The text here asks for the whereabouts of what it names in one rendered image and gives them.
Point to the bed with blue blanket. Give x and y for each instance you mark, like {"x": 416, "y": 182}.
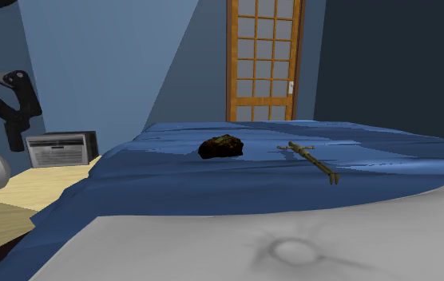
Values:
{"x": 206, "y": 186}

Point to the wooden door with glass panes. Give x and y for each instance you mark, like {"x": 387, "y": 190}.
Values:
{"x": 261, "y": 102}

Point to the dark brown rough lump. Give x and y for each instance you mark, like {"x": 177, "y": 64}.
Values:
{"x": 221, "y": 147}

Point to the grey pillow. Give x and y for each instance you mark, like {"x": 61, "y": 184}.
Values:
{"x": 245, "y": 249}

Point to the grey box air conditioner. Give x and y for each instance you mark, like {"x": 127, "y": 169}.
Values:
{"x": 60, "y": 149}

